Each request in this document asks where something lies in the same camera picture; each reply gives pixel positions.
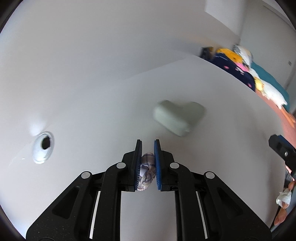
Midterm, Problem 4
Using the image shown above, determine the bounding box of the small white purple trinket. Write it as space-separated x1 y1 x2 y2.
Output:
137 153 156 191

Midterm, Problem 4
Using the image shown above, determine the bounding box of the cable hole grommet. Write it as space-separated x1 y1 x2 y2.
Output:
32 132 55 164

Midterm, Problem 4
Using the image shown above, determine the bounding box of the teal pillow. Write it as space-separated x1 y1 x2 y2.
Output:
251 62 290 112

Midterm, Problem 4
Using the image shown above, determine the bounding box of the navy patterned blanket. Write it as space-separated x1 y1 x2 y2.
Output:
210 53 255 92

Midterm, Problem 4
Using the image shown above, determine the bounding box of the pink sheet bed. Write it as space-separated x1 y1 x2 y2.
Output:
256 90 295 145

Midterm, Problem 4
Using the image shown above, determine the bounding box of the black wall socket panel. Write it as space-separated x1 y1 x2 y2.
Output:
200 47 214 61

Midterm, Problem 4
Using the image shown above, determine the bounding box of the right hand with bandage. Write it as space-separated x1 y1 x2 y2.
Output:
273 180 295 225

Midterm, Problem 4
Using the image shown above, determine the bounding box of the patterned grey yellow pillow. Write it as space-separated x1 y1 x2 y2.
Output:
233 45 253 67

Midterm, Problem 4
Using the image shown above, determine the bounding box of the pink white blanket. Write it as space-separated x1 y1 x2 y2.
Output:
235 62 249 72

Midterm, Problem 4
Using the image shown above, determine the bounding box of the grey heart shaped block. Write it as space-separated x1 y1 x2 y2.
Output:
152 100 206 137

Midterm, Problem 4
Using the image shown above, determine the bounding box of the yellow duck plush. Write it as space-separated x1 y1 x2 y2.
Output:
254 77 264 92

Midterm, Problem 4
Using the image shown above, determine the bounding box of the yellow plush blanket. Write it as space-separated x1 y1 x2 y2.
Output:
216 48 243 63

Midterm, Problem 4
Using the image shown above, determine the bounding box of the white goose plush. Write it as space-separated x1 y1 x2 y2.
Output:
249 68 287 109

